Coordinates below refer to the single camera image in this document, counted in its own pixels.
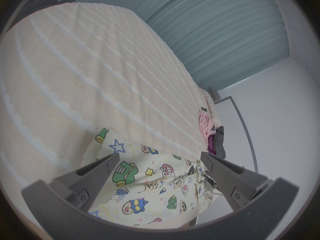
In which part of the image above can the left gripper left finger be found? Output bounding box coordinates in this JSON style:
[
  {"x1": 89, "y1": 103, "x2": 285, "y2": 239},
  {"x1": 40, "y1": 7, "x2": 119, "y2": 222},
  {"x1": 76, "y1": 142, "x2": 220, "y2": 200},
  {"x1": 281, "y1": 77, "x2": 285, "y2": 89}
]
[{"x1": 51, "y1": 153, "x2": 120, "y2": 212}]

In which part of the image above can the purple garment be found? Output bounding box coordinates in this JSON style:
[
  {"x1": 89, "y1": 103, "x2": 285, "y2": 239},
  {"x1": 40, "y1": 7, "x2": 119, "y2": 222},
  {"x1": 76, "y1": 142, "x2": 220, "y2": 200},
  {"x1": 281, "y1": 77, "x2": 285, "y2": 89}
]
[{"x1": 207, "y1": 135, "x2": 216, "y2": 155}]

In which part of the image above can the pink garment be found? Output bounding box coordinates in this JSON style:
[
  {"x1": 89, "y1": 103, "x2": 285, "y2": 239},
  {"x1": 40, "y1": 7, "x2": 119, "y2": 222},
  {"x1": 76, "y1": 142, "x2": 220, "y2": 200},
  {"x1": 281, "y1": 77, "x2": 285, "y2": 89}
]
[{"x1": 199, "y1": 109, "x2": 213, "y2": 140}]

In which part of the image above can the cream pillow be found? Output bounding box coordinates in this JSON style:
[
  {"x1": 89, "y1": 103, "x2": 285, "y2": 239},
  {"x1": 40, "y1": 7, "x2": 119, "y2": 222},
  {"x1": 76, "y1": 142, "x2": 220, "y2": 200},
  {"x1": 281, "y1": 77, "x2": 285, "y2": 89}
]
[{"x1": 199, "y1": 88, "x2": 222, "y2": 127}]

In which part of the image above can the black garment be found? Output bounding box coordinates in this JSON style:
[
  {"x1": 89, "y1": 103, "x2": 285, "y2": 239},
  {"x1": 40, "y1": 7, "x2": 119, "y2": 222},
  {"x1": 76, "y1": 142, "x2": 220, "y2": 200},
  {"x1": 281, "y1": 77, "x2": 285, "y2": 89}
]
[{"x1": 213, "y1": 125, "x2": 227, "y2": 159}]

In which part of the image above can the white printed pyjama top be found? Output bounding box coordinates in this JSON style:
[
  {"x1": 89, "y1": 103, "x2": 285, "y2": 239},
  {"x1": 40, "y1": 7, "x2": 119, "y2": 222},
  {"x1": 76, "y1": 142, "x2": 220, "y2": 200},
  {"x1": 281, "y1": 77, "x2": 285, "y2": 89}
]
[{"x1": 81, "y1": 128, "x2": 218, "y2": 228}]

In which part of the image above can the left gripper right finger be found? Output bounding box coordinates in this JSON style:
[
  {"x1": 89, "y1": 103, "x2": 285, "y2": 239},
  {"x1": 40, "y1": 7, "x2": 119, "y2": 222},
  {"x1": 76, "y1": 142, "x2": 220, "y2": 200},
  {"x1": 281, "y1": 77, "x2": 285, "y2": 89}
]
[{"x1": 200, "y1": 151, "x2": 269, "y2": 209}]

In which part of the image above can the bed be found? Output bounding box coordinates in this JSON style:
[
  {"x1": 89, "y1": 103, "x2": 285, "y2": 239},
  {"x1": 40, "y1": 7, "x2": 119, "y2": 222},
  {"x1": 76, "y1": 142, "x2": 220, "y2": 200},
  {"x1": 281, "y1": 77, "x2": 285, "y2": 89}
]
[{"x1": 0, "y1": 1, "x2": 258, "y2": 228}]

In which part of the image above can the blue-green curtain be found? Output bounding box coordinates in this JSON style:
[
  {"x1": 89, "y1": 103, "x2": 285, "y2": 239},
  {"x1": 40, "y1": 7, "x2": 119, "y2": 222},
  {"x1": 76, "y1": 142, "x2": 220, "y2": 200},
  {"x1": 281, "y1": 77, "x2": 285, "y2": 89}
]
[{"x1": 75, "y1": 0, "x2": 292, "y2": 91}]

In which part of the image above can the grey bedside table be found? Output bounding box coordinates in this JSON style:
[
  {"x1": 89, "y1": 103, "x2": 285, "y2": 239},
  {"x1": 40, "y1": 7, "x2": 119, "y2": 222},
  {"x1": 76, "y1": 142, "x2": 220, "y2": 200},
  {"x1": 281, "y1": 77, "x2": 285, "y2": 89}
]
[{"x1": 208, "y1": 86, "x2": 221, "y2": 101}]

